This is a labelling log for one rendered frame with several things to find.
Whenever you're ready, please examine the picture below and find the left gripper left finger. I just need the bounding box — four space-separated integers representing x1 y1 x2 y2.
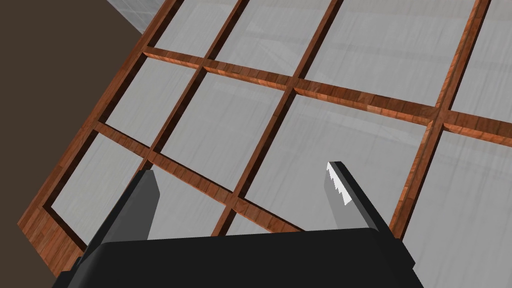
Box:
81 169 161 257

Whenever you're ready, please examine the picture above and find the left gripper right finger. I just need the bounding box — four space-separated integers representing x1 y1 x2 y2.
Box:
323 161 396 240

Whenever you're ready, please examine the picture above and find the wooden glass-paned door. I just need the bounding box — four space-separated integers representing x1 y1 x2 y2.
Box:
17 0 512 288

